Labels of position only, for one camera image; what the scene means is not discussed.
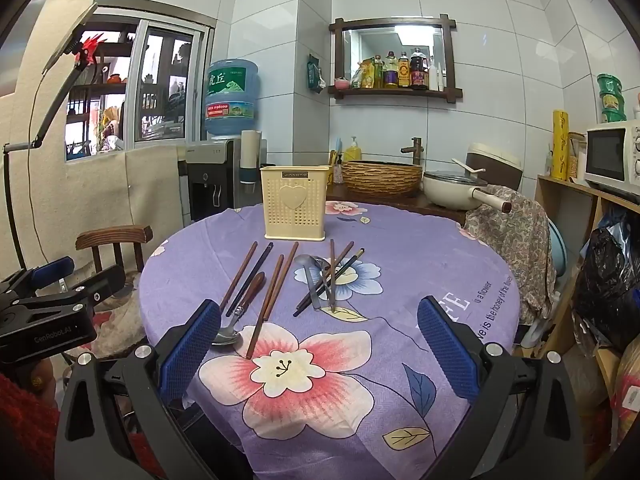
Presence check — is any light blue basin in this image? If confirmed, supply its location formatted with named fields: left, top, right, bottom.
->
left=546, top=219, right=569, bottom=282

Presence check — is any black plastic bag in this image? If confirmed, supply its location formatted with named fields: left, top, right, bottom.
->
left=571, top=227, right=640, bottom=357

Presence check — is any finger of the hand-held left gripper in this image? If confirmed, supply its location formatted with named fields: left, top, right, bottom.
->
left=0, top=256, right=76, bottom=297
left=15, top=264, right=127, bottom=311

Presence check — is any wooden-handled metal spoon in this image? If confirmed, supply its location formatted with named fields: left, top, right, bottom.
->
left=212, top=271, right=267, bottom=346

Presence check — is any purple floral tablecloth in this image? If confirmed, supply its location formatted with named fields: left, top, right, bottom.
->
left=137, top=200, right=516, bottom=480

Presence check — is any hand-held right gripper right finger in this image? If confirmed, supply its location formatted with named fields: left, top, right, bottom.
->
left=417, top=295, right=586, bottom=480

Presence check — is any dark wooden chair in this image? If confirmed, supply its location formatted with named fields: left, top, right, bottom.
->
left=75, top=225, right=154, bottom=288

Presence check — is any window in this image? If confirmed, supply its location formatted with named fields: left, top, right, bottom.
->
left=64, top=7, right=217, bottom=162

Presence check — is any green hanging packet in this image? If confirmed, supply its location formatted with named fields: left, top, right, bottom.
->
left=306, top=54, right=327, bottom=94

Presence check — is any wooden framed mirror shelf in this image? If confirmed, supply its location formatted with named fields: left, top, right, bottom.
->
left=327, top=14, right=464, bottom=104

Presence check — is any black lamp stand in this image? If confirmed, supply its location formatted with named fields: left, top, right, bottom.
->
left=2, top=2, right=99, bottom=272

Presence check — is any yellow roll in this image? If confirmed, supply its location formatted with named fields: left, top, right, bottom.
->
left=551, top=109, right=571, bottom=181

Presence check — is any cream pan with handle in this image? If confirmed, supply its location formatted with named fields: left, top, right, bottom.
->
left=422, top=170, right=514, bottom=214

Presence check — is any floral patterned cloth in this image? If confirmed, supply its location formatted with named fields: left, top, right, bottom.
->
left=465, top=185, right=557, bottom=327

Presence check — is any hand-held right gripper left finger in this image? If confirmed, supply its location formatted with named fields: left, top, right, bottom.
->
left=55, top=299, right=223, bottom=480

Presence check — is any bamboo style faucet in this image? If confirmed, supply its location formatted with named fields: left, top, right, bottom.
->
left=400, top=136, right=424, bottom=167

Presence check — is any blue water bottle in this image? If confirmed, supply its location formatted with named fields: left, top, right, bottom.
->
left=203, top=58, right=261, bottom=139

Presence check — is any cream rice cooker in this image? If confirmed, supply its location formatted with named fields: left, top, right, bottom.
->
left=467, top=142, right=524, bottom=192

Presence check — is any white squeeze bottle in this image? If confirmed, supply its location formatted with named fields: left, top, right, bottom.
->
left=428, top=56, right=446, bottom=92

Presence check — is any red clip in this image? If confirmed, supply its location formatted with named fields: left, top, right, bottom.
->
left=74, top=32, right=109, bottom=70

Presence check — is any white microwave oven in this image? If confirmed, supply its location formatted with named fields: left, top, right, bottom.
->
left=584, top=120, right=640, bottom=199

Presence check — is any wooden shelf unit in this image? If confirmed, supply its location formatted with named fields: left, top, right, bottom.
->
left=534, top=175, right=640, bottom=461

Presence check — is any orange bag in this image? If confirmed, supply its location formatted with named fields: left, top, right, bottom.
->
left=614, top=345, right=640, bottom=443

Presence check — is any woven brown wash basin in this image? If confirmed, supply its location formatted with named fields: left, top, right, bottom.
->
left=341, top=160, right=424, bottom=199

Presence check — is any translucent grey plastic spoon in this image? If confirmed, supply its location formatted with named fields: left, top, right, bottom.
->
left=294, top=254, right=322, bottom=312

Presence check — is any person's left forearm red sleeve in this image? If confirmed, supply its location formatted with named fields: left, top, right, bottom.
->
left=0, top=357, right=63, bottom=480

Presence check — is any paper cup dispenser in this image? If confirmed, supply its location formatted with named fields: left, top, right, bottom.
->
left=240, top=130, right=264, bottom=185

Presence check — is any cream plastic utensil holder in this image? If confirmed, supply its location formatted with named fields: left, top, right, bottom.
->
left=260, top=165, right=332, bottom=241

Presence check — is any dark sauce bottle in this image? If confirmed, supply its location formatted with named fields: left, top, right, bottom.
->
left=410, top=48, right=429, bottom=90

